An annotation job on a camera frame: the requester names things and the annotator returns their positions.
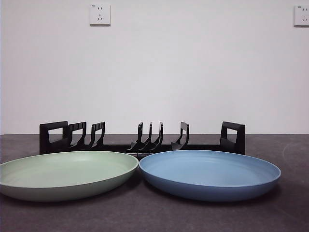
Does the blue round plate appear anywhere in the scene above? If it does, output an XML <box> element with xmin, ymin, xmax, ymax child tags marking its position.
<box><xmin>139</xmin><ymin>149</ymin><xmax>282</xmax><ymax>202</ymax></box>

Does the green round plate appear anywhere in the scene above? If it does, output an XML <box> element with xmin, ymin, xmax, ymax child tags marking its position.
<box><xmin>0</xmin><ymin>151</ymin><xmax>140</xmax><ymax>202</ymax></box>

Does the black plastic plate rack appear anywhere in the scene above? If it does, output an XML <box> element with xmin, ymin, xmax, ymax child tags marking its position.
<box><xmin>39</xmin><ymin>121</ymin><xmax>246</xmax><ymax>158</ymax></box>

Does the white wall socket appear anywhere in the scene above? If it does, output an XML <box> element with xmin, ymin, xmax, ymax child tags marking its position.
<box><xmin>294</xmin><ymin>5</ymin><xmax>309</xmax><ymax>27</ymax></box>
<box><xmin>90</xmin><ymin>3</ymin><xmax>112</xmax><ymax>26</ymax></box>

